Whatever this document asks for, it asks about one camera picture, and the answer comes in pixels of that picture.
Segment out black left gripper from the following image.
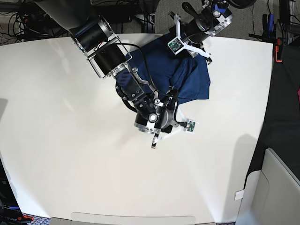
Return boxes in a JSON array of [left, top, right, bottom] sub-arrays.
[[169, 13, 212, 65]]

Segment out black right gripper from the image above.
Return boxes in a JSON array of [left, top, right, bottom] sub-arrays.
[[150, 86, 188, 149]]

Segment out blue long-sleeve T-shirt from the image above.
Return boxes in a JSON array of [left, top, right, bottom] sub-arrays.
[[129, 33, 210, 104]]

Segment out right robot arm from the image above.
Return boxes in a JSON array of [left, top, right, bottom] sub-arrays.
[[35, 0, 192, 149]]

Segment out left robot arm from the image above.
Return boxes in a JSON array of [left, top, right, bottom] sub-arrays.
[[167, 0, 255, 64]]

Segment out red clamp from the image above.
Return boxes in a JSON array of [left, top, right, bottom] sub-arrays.
[[275, 38, 283, 62]]

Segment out black cloth sheet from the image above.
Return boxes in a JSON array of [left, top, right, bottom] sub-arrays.
[[247, 46, 300, 177]]

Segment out grey plastic bin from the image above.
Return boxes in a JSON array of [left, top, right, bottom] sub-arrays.
[[236, 148, 300, 225]]

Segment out grey tray at bottom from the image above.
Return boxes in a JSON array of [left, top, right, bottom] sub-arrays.
[[50, 212, 216, 225]]

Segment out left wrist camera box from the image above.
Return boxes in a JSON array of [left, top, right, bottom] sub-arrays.
[[167, 37, 185, 55]]

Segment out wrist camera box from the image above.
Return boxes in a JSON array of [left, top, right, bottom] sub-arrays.
[[167, 37, 185, 55], [184, 119, 197, 133]]

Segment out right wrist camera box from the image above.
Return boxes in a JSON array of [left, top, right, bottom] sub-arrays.
[[184, 119, 197, 133]]

